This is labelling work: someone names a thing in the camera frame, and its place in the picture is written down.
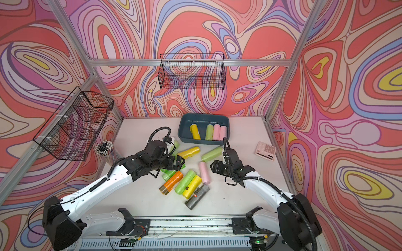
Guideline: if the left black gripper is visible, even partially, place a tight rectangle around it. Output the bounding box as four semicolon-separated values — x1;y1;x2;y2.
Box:
150;154;187;172

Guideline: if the thin pink trash bag roll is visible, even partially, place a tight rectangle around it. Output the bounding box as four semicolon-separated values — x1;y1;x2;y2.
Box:
198;161;211;185

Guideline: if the light green roll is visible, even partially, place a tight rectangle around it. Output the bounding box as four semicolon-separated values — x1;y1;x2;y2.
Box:
202;147;223;162

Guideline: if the teal plastic storage box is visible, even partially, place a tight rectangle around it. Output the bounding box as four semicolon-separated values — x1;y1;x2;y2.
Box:
178;114;230;145

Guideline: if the grey trash bag roll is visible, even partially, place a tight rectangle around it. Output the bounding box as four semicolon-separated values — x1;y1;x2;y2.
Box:
184;184;210;210

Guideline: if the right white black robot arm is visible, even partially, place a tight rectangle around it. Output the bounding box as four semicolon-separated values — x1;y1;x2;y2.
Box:
210;149;322;251

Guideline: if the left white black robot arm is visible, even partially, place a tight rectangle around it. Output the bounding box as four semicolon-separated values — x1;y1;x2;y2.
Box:
42;138;185;251

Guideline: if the green roll beside yellow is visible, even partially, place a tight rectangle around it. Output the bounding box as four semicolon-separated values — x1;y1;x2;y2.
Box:
175;169;196;195

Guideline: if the orange trash bag roll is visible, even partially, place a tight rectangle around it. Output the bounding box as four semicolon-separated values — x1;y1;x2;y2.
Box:
159;171;183;195

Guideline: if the pink calculator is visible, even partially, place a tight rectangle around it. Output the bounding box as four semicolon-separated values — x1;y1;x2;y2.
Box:
255;141;276;161

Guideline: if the clear cup of pencils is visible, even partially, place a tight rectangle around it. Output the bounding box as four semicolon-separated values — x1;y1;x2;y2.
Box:
95;141;119;165

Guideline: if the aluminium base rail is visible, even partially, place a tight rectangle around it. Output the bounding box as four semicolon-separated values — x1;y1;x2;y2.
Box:
67;214;280;251

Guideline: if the back black wire basket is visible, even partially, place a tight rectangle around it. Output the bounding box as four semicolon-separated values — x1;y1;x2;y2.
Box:
158;53;227;90

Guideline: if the black wire basket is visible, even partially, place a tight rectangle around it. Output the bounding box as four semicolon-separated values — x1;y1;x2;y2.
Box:
158;53;227;90
33;87;114;162

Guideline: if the left black wire basket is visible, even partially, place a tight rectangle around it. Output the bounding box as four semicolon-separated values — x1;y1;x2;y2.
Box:
33;87;114;162

